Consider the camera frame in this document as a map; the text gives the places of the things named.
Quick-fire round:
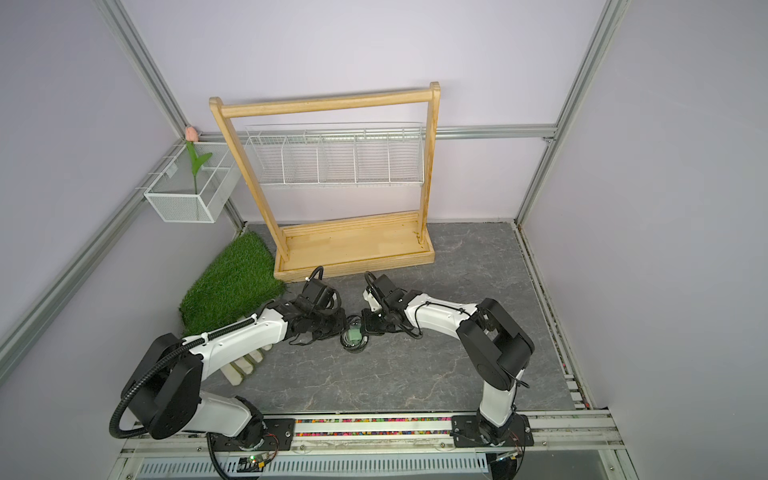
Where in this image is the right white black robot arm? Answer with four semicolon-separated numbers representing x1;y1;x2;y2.
362;275;535;450

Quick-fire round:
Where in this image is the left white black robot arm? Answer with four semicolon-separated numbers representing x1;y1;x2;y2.
108;278;346;450

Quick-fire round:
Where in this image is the green artificial grass mat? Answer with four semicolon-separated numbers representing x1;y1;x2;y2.
179;232;285;335

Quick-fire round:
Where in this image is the pink tulip artificial flower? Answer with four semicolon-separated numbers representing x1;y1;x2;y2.
184;126;212;193

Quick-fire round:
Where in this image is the wooden rack frame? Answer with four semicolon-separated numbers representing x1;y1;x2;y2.
209;82;441;282

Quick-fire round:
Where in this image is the white wire basket shelf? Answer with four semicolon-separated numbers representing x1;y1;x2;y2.
244;122;426;186

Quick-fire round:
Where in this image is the white mesh wall basket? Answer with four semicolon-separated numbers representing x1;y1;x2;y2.
144;142;241;224

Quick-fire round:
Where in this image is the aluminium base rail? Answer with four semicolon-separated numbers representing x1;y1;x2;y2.
123;410;625;471

